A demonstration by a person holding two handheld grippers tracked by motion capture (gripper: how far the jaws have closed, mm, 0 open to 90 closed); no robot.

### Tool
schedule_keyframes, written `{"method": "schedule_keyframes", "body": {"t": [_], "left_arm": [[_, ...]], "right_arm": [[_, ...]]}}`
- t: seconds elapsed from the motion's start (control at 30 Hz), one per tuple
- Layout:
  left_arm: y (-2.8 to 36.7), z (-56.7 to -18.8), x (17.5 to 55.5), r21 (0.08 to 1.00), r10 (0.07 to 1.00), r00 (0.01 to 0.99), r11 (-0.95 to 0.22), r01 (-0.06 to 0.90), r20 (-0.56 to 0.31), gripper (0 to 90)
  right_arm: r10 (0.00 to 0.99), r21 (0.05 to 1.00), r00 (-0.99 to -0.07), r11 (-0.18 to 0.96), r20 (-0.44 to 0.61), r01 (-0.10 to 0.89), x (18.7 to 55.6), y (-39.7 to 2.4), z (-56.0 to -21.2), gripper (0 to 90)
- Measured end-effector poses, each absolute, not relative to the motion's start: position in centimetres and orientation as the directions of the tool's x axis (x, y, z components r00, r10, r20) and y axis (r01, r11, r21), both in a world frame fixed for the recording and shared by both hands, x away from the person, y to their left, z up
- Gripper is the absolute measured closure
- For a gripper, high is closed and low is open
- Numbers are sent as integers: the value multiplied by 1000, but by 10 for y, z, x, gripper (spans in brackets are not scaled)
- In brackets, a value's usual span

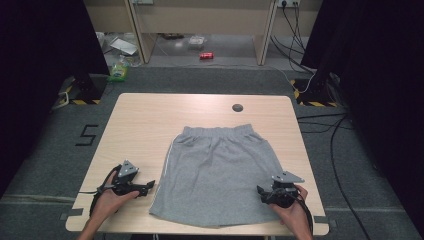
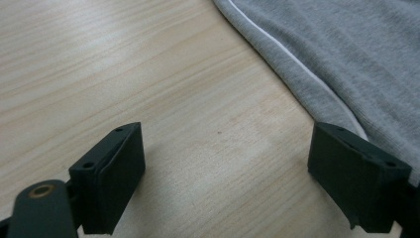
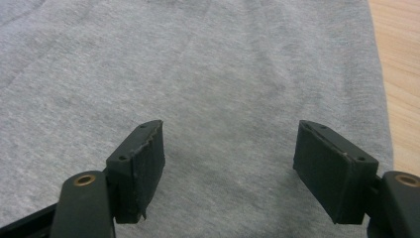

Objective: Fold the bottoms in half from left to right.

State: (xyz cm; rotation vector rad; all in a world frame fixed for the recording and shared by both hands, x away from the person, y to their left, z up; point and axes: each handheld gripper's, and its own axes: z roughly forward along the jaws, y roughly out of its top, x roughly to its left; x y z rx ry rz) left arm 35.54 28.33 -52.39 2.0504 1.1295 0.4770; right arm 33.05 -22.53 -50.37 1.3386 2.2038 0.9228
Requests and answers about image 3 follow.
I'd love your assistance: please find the grey hoodie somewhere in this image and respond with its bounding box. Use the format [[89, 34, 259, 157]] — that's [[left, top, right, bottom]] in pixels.
[[0, 0, 394, 238]]

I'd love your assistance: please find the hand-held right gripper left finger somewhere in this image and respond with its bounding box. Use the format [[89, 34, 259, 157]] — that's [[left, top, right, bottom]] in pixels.
[[104, 119, 166, 225]]

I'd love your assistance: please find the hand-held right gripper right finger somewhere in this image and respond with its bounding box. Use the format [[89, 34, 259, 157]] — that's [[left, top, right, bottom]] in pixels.
[[292, 119, 379, 225]]

